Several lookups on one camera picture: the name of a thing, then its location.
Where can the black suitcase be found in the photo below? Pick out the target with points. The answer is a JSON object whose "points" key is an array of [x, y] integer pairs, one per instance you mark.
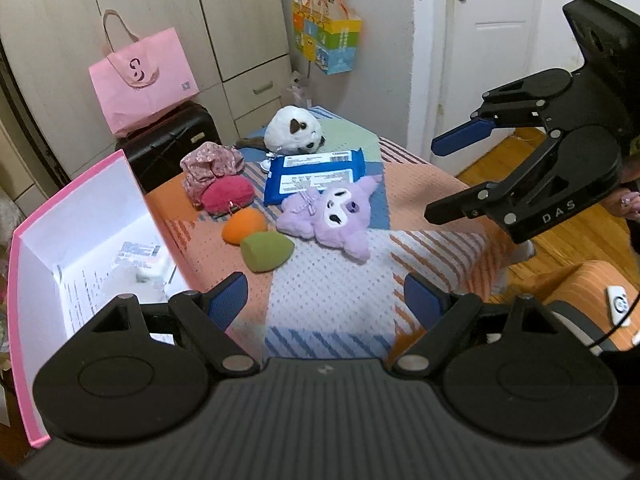
{"points": [[170, 137]]}

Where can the orange makeup sponge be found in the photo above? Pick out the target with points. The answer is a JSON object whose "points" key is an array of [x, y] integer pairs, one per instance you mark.
{"points": [[243, 226]]}

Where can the blue wipes packet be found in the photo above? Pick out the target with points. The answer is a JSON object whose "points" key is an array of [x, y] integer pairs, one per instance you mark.
{"points": [[310, 175]]}

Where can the red fuzzy pouch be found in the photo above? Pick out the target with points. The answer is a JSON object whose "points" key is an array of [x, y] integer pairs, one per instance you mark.
{"points": [[227, 197]]}

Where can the patchwork blanket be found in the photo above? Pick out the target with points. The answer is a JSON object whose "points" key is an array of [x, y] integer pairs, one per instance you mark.
{"points": [[425, 195]]}

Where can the white handheld device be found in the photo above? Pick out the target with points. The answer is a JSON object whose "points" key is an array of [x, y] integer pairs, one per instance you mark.
{"points": [[618, 305]]}

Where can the green makeup sponge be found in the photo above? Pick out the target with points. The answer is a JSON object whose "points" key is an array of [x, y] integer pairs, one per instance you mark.
{"points": [[266, 251]]}

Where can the person's right hand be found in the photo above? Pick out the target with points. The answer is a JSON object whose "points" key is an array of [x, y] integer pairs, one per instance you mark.
{"points": [[627, 203]]}

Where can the white door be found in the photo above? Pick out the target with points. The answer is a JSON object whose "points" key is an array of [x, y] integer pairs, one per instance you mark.
{"points": [[492, 60]]}

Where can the beige wardrobe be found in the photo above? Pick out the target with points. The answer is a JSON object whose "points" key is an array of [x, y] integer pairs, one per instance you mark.
{"points": [[150, 5]]}

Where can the purple plush toy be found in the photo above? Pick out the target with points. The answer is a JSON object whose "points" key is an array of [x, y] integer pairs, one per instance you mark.
{"points": [[332, 212]]}

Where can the small hanging ornament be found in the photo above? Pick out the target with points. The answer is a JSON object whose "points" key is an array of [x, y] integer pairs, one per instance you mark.
{"points": [[299, 87]]}

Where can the orange striped cushion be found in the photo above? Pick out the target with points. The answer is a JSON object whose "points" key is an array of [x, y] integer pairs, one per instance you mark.
{"points": [[580, 290]]}

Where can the pink tote bag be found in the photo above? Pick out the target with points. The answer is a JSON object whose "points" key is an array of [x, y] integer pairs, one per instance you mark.
{"points": [[145, 85]]}

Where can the white brown plush toy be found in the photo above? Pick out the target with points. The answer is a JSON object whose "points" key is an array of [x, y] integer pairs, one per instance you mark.
{"points": [[292, 130]]}

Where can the pink floral fabric pouch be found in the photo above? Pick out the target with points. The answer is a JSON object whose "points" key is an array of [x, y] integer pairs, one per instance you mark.
{"points": [[210, 167]]}

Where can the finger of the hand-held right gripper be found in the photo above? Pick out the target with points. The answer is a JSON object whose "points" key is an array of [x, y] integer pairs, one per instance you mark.
{"points": [[465, 205], [462, 137]]}

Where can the colourful paper gift bag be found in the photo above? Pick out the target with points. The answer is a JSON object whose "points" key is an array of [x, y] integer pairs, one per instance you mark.
{"points": [[327, 35]]}

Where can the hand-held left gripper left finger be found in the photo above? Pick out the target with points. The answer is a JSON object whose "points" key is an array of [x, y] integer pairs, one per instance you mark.
{"points": [[227, 301]]}

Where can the pink cardboard box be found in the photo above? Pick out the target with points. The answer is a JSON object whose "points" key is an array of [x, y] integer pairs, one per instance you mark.
{"points": [[75, 240]]}

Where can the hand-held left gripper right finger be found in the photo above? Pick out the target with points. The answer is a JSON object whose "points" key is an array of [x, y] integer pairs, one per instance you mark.
{"points": [[421, 301]]}

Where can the printed paper sheet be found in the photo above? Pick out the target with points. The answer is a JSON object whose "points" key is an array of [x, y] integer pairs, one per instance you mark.
{"points": [[90, 285]]}

